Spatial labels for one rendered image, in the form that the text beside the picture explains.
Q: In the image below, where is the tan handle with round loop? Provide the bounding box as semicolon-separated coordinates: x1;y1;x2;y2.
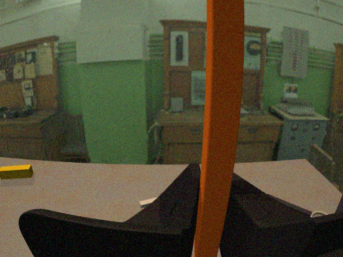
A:
139;198;156;208

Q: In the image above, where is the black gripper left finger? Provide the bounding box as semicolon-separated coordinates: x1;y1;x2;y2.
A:
18;163;200;257

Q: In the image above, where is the yellow rectangular block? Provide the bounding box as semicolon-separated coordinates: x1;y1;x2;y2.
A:
0;165;34;180

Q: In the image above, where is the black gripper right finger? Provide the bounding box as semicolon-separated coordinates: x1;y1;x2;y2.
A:
219;172;343;257

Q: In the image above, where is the orange handle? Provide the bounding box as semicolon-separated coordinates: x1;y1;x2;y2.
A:
194;0;245;257

